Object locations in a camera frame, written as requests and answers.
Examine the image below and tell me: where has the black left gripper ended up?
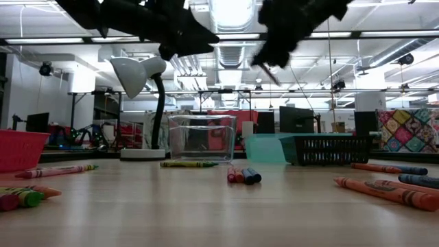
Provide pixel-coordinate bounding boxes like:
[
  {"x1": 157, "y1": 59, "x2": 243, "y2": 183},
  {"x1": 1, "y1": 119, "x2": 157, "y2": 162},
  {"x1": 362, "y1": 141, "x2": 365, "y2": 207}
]
[{"x1": 137, "y1": 0, "x2": 220, "y2": 62}]

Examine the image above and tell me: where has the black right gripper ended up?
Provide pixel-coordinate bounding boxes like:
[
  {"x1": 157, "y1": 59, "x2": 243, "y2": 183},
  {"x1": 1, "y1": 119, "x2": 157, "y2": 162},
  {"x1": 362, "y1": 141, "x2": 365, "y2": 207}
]
[{"x1": 252, "y1": 0, "x2": 311, "y2": 69}]

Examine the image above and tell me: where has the orange crayon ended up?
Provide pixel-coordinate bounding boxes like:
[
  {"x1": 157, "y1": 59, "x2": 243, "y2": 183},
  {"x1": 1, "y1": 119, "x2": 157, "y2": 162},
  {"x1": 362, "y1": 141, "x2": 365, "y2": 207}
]
[
  {"x1": 25, "y1": 185, "x2": 63, "y2": 200},
  {"x1": 373, "y1": 179, "x2": 439, "y2": 199},
  {"x1": 351, "y1": 162, "x2": 403, "y2": 174},
  {"x1": 333, "y1": 176, "x2": 439, "y2": 213}
]

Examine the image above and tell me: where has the pink crayon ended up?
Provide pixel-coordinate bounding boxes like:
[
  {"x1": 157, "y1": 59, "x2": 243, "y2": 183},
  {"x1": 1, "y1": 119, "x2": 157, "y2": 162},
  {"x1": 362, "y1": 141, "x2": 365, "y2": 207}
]
[{"x1": 14, "y1": 164, "x2": 86, "y2": 180}]

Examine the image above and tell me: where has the black computer monitor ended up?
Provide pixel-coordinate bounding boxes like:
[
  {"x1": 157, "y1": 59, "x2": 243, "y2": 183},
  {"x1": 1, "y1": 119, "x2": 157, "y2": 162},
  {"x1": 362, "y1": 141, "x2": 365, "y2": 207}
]
[
  {"x1": 25, "y1": 112, "x2": 50, "y2": 133},
  {"x1": 354, "y1": 110, "x2": 378, "y2": 137},
  {"x1": 279, "y1": 106, "x2": 316, "y2": 134}
]

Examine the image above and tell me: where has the black panel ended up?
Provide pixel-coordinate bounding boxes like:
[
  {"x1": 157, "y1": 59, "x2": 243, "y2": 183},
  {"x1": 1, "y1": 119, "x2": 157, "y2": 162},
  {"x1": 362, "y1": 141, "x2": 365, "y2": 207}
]
[{"x1": 257, "y1": 111, "x2": 276, "y2": 134}]

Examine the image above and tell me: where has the red fabric backdrop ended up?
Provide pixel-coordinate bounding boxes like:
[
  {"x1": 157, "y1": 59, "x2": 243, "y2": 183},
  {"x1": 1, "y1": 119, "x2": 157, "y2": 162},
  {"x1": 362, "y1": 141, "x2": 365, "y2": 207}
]
[{"x1": 206, "y1": 109, "x2": 259, "y2": 151}]

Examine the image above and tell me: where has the white desk lamp black neck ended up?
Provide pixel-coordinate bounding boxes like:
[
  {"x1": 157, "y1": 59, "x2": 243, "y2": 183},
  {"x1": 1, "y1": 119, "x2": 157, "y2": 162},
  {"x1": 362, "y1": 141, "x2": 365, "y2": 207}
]
[{"x1": 109, "y1": 56, "x2": 168, "y2": 161}]

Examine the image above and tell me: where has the teal plastic bin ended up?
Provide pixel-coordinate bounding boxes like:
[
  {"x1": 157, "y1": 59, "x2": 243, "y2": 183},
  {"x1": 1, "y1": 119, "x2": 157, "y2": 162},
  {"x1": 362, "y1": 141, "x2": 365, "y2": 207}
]
[{"x1": 244, "y1": 132, "x2": 354, "y2": 164}]

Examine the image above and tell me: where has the floral patterned fabric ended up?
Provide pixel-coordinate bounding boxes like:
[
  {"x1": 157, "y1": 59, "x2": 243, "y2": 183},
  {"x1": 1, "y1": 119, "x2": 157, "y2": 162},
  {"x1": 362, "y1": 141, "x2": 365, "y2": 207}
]
[{"x1": 141, "y1": 111, "x2": 171, "y2": 151}]

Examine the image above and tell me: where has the black mesh basket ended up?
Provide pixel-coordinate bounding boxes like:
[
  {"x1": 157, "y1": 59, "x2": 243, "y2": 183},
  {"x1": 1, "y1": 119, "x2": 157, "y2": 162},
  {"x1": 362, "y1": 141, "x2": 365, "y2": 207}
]
[{"x1": 278, "y1": 134, "x2": 375, "y2": 167}]

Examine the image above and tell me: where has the shelf with red bins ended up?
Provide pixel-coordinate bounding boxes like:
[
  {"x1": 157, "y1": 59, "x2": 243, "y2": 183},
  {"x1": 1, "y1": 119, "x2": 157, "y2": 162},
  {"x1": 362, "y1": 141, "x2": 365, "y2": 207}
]
[{"x1": 118, "y1": 121, "x2": 144, "y2": 149}]

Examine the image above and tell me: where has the clear plastic bin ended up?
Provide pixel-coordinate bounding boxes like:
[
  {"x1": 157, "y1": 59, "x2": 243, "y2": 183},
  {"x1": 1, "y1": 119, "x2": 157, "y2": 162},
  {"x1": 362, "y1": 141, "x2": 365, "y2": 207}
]
[{"x1": 167, "y1": 115, "x2": 237, "y2": 164}]

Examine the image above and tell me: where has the colourful patchwork quilt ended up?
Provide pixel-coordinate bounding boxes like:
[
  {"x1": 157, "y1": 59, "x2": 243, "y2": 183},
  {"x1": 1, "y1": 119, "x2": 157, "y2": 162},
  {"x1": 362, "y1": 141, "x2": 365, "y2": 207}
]
[{"x1": 375, "y1": 108, "x2": 439, "y2": 154}]

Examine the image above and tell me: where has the red plastic basket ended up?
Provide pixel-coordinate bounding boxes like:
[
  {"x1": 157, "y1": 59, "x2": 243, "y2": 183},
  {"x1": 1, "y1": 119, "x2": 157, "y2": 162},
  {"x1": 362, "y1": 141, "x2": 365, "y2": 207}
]
[{"x1": 0, "y1": 129, "x2": 51, "y2": 174}]

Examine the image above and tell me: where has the silver ventilation duct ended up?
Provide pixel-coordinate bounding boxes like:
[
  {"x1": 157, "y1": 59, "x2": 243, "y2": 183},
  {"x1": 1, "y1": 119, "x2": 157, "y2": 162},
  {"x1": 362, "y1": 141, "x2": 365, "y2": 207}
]
[{"x1": 368, "y1": 37, "x2": 439, "y2": 69}]

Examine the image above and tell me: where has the black mounted camera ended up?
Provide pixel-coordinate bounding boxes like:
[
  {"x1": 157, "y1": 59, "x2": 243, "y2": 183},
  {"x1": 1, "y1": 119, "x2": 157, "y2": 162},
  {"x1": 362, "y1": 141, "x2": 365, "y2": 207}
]
[
  {"x1": 38, "y1": 60, "x2": 55, "y2": 78},
  {"x1": 397, "y1": 53, "x2": 415, "y2": 66}
]

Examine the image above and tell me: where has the black aluminium table frame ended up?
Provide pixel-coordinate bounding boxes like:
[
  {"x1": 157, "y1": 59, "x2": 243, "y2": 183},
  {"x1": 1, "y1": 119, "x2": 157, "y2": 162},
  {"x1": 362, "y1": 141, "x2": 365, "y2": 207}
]
[{"x1": 38, "y1": 150, "x2": 439, "y2": 165}]

